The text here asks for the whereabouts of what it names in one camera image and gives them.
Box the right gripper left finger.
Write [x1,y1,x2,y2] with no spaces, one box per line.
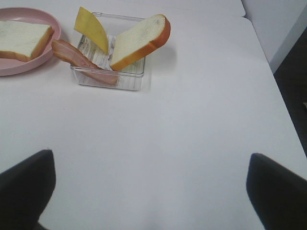
[0,149,56,230]

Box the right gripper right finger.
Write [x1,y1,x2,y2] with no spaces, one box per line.
[246,153,307,230]

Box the bacon strip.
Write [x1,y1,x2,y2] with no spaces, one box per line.
[51,39,118,86]

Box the bread slice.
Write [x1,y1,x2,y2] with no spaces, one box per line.
[110,14,171,71]
[0,21,54,62]

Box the pink round plate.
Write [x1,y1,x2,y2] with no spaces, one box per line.
[0,7,61,76]

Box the right clear plastic container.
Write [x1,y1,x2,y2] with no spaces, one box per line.
[70,12,145,91]

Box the yellow cheese slice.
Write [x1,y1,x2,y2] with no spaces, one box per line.
[74,7,109,54]

